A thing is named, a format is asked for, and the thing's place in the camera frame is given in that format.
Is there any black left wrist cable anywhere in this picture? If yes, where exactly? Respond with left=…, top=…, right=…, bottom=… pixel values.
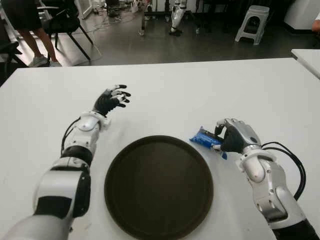
left=60, top=117, right=82, bottom=155

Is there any black metal rack frame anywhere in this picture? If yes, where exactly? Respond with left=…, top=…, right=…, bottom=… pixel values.
left=137, top=0, right=203, bottom=36

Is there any blue Oreo packet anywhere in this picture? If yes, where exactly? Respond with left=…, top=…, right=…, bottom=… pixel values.
left=189, top=126, right=228, bottom=160

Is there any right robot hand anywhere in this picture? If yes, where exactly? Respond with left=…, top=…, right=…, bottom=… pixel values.
left=211, top=117, right=262, bottom=154

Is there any black chair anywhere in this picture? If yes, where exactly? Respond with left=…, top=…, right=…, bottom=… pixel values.
left=37, top=0, right=94, bottom=61

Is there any white cabinet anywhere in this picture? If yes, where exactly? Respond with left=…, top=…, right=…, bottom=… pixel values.
left=284, top=0, right=320, bottom=33

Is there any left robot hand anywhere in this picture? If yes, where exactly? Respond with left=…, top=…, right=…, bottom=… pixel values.
left=93, top=84, right=132, bottom=117

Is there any white humanoid robot leg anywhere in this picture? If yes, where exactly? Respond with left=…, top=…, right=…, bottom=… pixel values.
left=168, top=0, right=188, bottom=36

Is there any black office chair armrest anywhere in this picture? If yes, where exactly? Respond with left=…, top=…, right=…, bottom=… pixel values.
left=0, top=18, right=30, bottom=86

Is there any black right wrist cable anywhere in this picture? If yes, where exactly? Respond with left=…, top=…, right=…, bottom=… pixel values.
left=261, top=141, right=307, bottom=201

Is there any standing person in black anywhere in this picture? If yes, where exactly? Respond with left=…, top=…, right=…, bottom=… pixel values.
left=2, top=0, right=62, bottom=68

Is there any round dark brown tray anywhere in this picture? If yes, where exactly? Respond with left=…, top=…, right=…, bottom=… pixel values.
left=104, top=134, right=214, bottom=238

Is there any white framed glass panel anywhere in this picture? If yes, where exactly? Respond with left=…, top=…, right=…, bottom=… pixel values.
left=74, top=0, right=97, bottom=19

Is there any white plastic stool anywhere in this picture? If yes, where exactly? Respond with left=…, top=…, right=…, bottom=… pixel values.
left=234, top=4, right=271, bottom=45

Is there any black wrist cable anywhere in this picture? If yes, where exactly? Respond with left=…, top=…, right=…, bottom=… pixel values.
left=261, top=141, right=307, bottom=201
left=60, top=117, right=82, bottom=155

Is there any neighbouring white table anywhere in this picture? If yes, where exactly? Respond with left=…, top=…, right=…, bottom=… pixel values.
left=291, top=48, right=320, bottom=78

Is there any white floor cable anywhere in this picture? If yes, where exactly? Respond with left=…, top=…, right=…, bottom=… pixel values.
left=84, top=12, right=141, bottom=57

